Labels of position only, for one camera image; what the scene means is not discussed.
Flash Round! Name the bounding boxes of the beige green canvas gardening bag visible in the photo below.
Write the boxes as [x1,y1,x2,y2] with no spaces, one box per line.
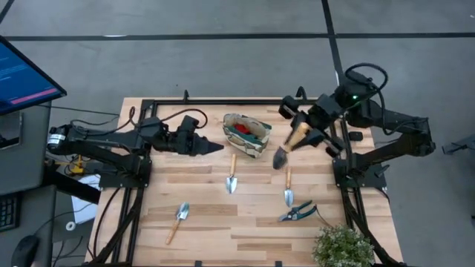
[222,113,272,159]

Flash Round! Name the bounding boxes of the rounded scoop with wooden handle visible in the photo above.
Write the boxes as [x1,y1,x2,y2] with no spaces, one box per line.
[165,202,191,245]

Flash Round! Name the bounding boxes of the black computer mouse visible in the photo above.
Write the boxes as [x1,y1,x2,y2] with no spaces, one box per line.
[10,235,40,267]

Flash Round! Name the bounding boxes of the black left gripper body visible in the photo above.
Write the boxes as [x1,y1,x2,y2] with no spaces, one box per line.
[174,114,203,156]

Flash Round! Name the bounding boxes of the wide shovel with wooden handle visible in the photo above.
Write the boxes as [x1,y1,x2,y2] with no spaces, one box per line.
[272,122,312,171]

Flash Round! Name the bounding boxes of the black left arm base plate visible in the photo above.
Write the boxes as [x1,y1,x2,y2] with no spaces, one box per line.
[98,159,153,189]

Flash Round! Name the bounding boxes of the yellow cable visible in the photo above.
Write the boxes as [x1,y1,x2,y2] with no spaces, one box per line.
[44,154,88,176]

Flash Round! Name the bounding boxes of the narrow transplanter with wooden handle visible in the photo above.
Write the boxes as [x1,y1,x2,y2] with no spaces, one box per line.
[284,166,295,208]

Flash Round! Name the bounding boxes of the thin black floor cable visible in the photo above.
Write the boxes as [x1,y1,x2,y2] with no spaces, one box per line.
[39,105,119,116]

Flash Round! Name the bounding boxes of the black aluminium rig frame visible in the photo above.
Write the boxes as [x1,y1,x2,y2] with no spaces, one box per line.
[87,96,407,267]

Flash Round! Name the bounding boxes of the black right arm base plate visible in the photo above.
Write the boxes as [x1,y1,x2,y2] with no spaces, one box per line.
[332,158,387,189]

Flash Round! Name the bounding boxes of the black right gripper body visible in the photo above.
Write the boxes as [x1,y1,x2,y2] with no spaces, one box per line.
[278,93,346,159]

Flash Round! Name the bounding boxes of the white paper sheet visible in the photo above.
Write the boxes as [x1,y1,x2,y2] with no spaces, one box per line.
[70,174,102,225]

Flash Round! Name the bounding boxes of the small green potted plant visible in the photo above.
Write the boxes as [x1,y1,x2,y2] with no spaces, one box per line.
[311,224,376,267]

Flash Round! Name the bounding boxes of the pointed trowel with wooden handle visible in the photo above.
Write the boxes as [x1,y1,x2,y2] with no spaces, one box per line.
[225,154,239,194]

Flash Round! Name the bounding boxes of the black keyboard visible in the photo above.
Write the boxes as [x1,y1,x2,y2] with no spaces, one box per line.
[0,192,22,233]

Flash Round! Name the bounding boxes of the green-handled pruning shears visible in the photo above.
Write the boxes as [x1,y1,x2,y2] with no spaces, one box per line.
[278,200,318,223]

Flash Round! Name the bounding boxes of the large black computer monitor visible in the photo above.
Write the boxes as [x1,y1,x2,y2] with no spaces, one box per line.
[0,35,68,116]

